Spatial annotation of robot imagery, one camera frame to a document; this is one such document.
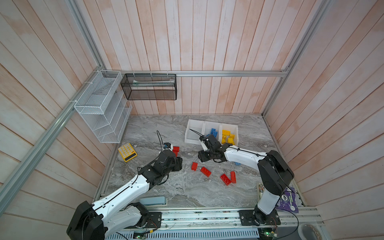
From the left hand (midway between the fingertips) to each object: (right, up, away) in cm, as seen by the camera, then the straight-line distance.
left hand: (178, 163), depth 81 cm
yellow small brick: (+38, +14, +25) cm, 47 cm away
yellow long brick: (+33, +16, +26) cm, 45 cm away
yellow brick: (+30, +12, +20) cm, 38 cm away
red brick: (-3, +6, +20) cm, 21 cm away
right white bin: (+39, +18, +24) cm, 49 cm away
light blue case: (-9, -18, -6) cm, 21 cm away
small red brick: (+9, -5, +11) cm, 15 cm away
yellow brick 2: (+34, +11, +17) cm, 40 cm away
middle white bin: (+20, +21, +26) cm, 39 cm away
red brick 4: (+27, -11, +4) cm, 30 cm away
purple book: (+59, -20, -3) cm, 62 cm away
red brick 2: (-3, +4, +17) cm, 17 cm away
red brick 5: (+32, -9, +4) cm, 34 cm away
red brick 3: (+16, -7, +8) cm, 19 cm away
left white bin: (+13, +21, +29) cm, 38 cm away
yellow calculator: (-35, +3, +16) cm, 39 cm away
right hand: (+14, +3, +12) cm, 19 cm away
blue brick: (+24, +16, +22) cm, 36 cm away
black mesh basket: (-22, +49, +23) cm, 58 cm away
